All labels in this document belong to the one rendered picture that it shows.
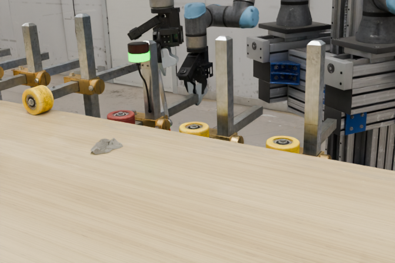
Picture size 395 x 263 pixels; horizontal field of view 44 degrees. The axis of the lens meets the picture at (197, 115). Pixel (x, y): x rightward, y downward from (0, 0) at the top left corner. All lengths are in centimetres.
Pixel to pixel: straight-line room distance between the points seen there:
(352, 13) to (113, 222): 135
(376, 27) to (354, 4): 26
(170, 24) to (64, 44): 455
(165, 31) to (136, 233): 80
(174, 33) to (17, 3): 519
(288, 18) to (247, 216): 135
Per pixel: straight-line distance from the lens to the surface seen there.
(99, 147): 120
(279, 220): 88
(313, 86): 122
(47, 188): 106
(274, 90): 211
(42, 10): 623
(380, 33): 174
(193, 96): 174
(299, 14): 211
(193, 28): 171
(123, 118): 141
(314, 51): 120
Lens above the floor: 135
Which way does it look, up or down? 18 degrees down
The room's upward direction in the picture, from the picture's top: 2 degrees counter-clockwise
